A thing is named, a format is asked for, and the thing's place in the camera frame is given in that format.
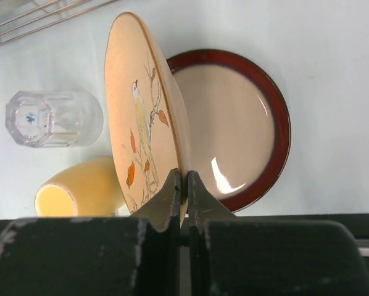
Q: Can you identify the brown rimmed plate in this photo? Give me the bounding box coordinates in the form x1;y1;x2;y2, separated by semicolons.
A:
168;49;291;212

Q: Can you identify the yellow mug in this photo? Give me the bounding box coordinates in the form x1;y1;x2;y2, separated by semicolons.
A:
34;156;125;217

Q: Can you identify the beige bird plate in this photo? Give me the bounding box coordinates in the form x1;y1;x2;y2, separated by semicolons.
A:
104;12;191;213

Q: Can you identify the metal wire dish rack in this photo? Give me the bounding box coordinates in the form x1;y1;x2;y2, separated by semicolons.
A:
0;0;115;47

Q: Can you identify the clear glass tumbler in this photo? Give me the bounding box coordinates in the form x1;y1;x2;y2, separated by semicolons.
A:
5;91;104;148

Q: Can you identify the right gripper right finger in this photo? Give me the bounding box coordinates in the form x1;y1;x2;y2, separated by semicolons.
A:
188;171;369;295

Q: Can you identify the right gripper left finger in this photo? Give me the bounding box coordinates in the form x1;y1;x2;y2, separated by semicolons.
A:
0;169;181;295

